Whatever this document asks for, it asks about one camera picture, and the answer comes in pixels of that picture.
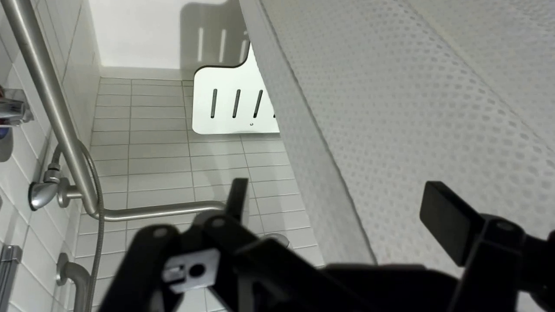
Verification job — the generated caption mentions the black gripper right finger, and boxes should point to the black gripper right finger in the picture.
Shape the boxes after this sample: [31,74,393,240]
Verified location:
[418,179,555,312]

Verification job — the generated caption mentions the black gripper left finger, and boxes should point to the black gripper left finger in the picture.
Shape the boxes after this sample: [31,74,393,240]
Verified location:
[95,176,326,312]

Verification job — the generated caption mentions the white textured shower curtain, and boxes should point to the white textured shower curtain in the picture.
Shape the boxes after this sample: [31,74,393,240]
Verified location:
[237,0,555,273]

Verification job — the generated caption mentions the white slotted shower seat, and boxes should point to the white slotted shower seat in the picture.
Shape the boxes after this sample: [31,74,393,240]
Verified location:
[189,41,282,138]

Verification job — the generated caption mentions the short steel grab bar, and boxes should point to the short steel grab bar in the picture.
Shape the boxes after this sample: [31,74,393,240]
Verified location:
[53,250,97,312]

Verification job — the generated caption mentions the long steel grab bar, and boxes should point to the long steel grab bar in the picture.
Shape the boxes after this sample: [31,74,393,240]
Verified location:
[0,0,228,224]

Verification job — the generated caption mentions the metal shower hose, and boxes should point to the metal shower hose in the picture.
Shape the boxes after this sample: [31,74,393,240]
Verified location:
[72,136,109,312]

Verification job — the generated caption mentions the chrome cone wall fitting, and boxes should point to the chrome cone wall fitting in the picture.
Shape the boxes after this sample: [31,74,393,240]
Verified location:
[26,145,83,212]

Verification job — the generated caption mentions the grey ribbed shower handle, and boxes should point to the grey ribbed shower handle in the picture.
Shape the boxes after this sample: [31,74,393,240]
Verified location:
[0,240,24,312]

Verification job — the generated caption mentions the chrome wall fixture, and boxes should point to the chrome wall fixture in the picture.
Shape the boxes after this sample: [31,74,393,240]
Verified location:
[0,84,34,164]

